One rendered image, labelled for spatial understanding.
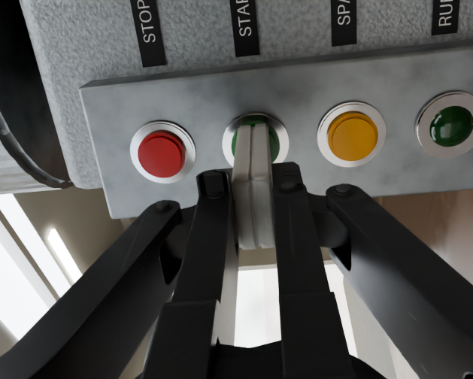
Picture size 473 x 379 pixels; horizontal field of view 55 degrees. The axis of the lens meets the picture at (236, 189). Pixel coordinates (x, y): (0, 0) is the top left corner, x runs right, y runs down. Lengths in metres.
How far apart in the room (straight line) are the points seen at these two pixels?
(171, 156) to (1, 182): 0.15
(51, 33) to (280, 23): 0.12
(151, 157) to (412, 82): 0.14
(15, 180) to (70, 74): 0.11
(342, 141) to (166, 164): 0.09
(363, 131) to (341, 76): 0.03
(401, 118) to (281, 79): 0.07
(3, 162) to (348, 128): 0.22
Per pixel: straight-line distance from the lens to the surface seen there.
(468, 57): 0.26
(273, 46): 0.25
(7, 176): 0.35
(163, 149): 0.25
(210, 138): 0.25
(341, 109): 0.24
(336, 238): 0.16
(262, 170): 0.17
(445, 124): 0.26
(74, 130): 0.28
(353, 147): 0.25
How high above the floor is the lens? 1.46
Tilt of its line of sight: 5 degrees up
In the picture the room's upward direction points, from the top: 95 degrees counter-clockwise
